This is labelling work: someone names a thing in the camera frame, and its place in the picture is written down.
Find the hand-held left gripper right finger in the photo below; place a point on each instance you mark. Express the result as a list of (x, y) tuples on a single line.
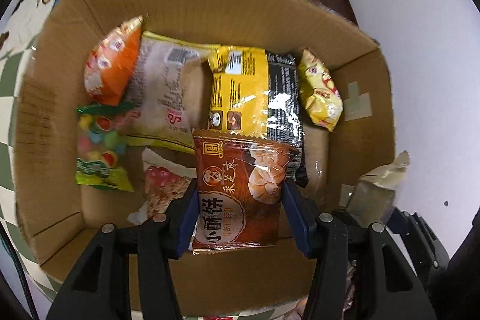
[(298, 218)]

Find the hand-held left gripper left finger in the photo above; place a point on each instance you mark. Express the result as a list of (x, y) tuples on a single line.
[(187, 215)]

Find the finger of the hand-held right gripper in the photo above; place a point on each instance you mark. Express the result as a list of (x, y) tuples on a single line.
[(412, 230)]

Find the white oat cookie packet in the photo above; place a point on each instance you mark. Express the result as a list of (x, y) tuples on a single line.
[(161, 185)]

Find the brown pastry packet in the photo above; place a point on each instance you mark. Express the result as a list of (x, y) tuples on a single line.
[(240, 185)]

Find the green candy ball packet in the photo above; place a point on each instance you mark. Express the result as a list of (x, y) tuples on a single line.
[(97, 140)]

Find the clear beige bread packet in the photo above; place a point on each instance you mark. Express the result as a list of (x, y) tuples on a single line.
[(165, 87)]

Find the yellow panda snack packet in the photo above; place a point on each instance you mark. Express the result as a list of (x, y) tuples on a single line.
[(320, 91)]

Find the yellow and black snack packet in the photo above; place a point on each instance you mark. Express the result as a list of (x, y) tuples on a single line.
[(240, 87)]

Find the orange panda snack packet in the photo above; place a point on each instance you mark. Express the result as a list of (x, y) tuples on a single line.
[(112, 69)]

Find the blue printed cardboard box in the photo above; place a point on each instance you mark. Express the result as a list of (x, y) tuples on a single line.
[(356, 42)]

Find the green checked blanket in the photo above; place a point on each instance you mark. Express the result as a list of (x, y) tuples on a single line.
[(7, 87)]

